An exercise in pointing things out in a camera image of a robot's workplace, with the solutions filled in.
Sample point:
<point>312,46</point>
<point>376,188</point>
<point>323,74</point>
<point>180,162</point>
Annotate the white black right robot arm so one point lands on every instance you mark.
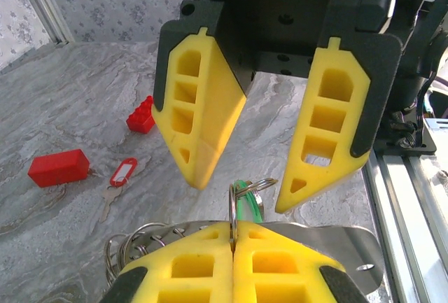
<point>413,82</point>

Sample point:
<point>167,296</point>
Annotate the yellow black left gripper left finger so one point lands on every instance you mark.
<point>154,282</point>

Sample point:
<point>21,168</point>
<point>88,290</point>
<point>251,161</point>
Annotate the green plastic key tag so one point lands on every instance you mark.
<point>241,208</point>

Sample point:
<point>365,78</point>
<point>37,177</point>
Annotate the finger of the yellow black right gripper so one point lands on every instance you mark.
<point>213,114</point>
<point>350,107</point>

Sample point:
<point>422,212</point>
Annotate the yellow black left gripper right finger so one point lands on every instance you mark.
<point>308,282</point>

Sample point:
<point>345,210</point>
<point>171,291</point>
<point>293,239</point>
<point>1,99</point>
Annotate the red plastic key tag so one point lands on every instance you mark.
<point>117,178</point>

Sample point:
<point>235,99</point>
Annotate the aluminium frame post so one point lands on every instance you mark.
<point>42,2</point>

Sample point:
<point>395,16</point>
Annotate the silver split keyring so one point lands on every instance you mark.
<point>231,208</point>

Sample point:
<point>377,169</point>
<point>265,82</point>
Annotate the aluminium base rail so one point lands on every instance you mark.
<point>413,229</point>

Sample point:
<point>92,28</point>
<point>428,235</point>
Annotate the silver key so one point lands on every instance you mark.
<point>109,199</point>

